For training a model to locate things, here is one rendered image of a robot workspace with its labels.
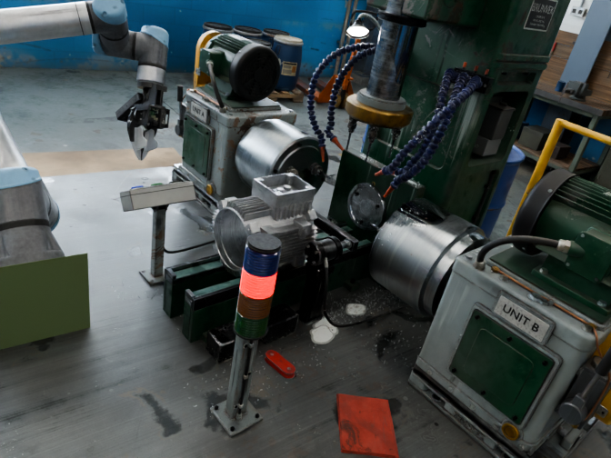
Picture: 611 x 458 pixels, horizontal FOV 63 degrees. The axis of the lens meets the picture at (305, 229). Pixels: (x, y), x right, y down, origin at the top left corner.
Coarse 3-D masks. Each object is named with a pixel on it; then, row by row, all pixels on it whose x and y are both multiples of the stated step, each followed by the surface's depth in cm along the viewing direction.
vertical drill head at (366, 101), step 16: (400, 0) 116; (384, 32) 121; (400, 32) 119; (416, 32) 121; (384, 48) 122; (400, 48) 121; (384, 64) 123; (400, 64) 123; (368, 80) 129; (384, 80) 125; (400, 80) 125; (352, 96) 133; (368, 96) 127; (384, 96) 127; (400, 96) 133; (352, 112) 128; (368, 112) 125; (384, 112) 125; (400, 112) 128; (352, 128) 134; (400, 128) 134
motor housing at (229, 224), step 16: (224, 208) 120; (240, 208) 116; (256, 208) 117; (224, 224) 126; (240, 224) 130; (272, 224) 118; (288, 224) 121; (224, 240) 127; (240, 240) 130; (288, 240) 121; (304, 240) 124; (224, 256) 126; (240, 256) 127; (288, 256) 123
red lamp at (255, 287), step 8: (248, 280) 83; (256, 280) 82; (264, 280) 83; (272, 280) 84; (240, 288) 86; (248, 288) 84; (256, 288) 83; (264, 288) 84; (272, 288) 85; (248, 296) 84; (256, 296) 84; (264, 296) 85
